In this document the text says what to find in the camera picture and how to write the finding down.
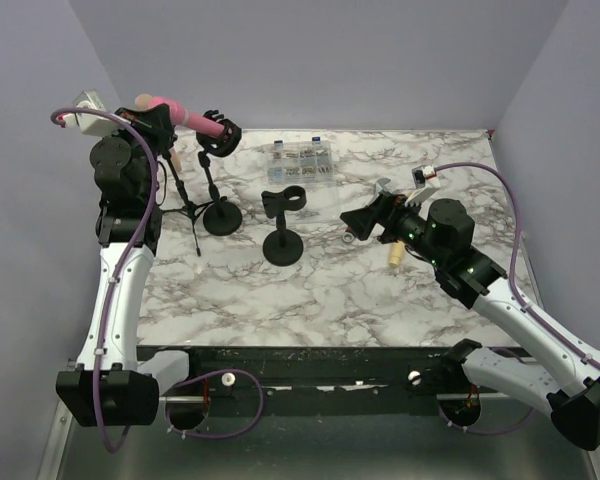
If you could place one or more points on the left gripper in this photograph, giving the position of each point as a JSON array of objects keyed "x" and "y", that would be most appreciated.
[{"x": 150, "y": 122}]

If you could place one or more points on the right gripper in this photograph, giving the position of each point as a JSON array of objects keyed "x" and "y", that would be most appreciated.
[{"x": 393, "y": 206}]

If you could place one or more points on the pink microphone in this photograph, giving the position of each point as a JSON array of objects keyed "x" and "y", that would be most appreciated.
[{"x": 180, "y": 116}]

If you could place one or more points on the black tripod shock-mount stand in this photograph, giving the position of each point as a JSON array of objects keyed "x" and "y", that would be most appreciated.
[{"x": 170, "y": 166}]

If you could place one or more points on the beige microphone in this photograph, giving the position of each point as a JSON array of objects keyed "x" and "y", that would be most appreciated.
[{"x": 142, "y": 103}]

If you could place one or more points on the yellow microphone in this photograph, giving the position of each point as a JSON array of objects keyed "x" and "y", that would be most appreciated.
[{"x": 396, "y": 254}]

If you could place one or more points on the black round-base clip stand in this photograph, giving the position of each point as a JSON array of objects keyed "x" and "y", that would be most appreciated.
[{"x": 283, "y": 247}]

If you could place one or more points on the black shock-mount round-base stand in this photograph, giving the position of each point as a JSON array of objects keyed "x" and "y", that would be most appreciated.
[{"x": 222, "y": 217}]

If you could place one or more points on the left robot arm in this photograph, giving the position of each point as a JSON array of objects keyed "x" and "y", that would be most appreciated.
[{"x": 109, "y": 385}]

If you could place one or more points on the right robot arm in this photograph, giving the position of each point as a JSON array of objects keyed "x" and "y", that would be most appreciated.
[{"x": 564, "y": 382}]

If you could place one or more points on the clear plastic screw organizer box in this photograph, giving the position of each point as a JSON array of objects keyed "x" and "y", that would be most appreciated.
[{"x": 310, "y": 165}]

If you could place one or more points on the red-handled adjustable wrench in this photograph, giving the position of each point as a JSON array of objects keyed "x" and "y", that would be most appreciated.
[{"x": 380, "y": 211}]

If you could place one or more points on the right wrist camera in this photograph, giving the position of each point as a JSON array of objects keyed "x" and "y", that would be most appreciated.
[{"x": 426, "y": 183}]

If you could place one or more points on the black front mounting rail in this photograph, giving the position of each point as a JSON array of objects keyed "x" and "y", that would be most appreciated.
[{"x": 317, "y": 381}]

